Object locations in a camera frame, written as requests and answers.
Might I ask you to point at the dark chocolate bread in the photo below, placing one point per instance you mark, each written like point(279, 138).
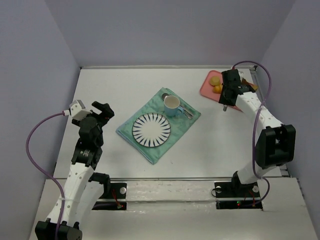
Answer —
point(245, 82)

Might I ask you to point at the light blue mug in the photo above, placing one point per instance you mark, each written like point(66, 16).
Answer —
point(172, 106)

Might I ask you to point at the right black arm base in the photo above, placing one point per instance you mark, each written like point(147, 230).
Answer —
point(229, 197)

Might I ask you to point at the green cloth mat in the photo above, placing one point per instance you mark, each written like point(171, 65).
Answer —
point(153, 150)

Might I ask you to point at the striped long bread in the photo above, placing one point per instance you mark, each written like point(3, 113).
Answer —
point(217, 89)

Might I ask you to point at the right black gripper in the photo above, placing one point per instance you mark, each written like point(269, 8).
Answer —
point(227, 97)

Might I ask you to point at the white blue striped plate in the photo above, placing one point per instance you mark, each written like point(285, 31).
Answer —
point(151, 130)

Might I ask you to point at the metal spoon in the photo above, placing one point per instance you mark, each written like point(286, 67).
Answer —
point(188, 115)

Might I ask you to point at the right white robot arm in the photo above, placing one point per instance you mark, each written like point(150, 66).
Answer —
point(273, 142)

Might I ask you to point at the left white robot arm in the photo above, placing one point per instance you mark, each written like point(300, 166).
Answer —
point(83, 185)

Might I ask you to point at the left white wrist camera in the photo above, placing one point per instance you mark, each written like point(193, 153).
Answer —
point(78, 110)

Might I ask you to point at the round bun back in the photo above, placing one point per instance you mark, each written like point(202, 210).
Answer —
point(214, 81)

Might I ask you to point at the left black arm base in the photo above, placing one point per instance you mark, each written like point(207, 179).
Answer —
point(114, 200)

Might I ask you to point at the pink tray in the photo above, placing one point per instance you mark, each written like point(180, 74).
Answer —
point(206, 89)

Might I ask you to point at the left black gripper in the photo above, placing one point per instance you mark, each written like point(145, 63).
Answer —
point(100, 114)

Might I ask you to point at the metal table rail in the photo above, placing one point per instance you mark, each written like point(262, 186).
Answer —
point(102, 67)

